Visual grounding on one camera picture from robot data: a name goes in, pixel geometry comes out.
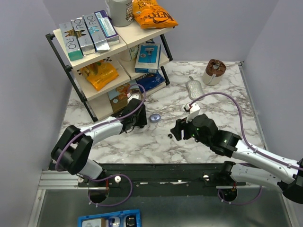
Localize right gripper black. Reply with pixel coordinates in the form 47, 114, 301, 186
169, 112, 211, 147

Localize purple earbud charging case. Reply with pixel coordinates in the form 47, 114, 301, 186
149, 113, 161, 123

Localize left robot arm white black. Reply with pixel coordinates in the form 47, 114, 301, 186
51, 98, 147, 187

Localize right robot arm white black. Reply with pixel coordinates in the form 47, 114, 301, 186
170, 114, 303, 204

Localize brown blue snack bag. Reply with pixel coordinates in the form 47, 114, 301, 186
107, 80, 143, 113

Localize dark blue chips bag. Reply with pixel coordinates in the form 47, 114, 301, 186
135, 72, 165, 91

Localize black and cream shelf rack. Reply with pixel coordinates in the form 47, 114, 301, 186
45, 22, 173, 122

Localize silver glitter pouch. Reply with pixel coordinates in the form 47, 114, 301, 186
186, 76, 204, 100

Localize orange snack bag middle shelf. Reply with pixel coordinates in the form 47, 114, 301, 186
80, 60, 119, 91

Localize blue razor box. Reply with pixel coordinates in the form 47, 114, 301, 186
134, 43, 161, 73

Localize white cup on shelf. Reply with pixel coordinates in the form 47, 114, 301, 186
118, 45, 139, 61

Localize brown white cup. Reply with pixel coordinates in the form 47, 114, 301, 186
202, 59, 226, 86

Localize silver blue toothpaste box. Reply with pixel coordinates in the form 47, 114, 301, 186
83, 13, 110, 52

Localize purple white box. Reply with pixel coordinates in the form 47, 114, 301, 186
94, 10, 120, 46

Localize blue plastic tray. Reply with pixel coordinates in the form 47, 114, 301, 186
77, 210, 142, 227

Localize teal silver toothpaste box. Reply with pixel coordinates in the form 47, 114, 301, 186
59, 22, 83, 61

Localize silver toothpaste box middle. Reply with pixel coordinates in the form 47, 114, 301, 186
71, 17, 96, 56

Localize orange chips bag top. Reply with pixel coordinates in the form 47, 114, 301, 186
132, 0, 178, 29

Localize grey white mug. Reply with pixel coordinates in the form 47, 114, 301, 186
105, 0, 134, 27

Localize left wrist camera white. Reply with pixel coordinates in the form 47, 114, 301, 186
127, 93, 143, 103

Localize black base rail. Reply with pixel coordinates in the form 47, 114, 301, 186
78, 161, 235, 200

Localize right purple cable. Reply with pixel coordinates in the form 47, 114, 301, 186
189, 92, 303, 207

